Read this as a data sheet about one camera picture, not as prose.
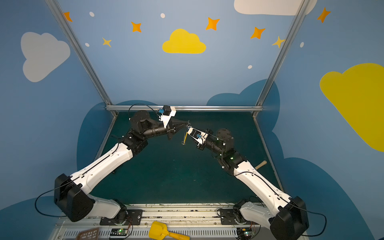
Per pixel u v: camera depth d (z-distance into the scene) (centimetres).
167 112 56
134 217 74
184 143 70
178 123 63
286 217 38
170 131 59
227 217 74
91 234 70
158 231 70
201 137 57
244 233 71
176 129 66
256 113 123
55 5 68
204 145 62
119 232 71
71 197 39
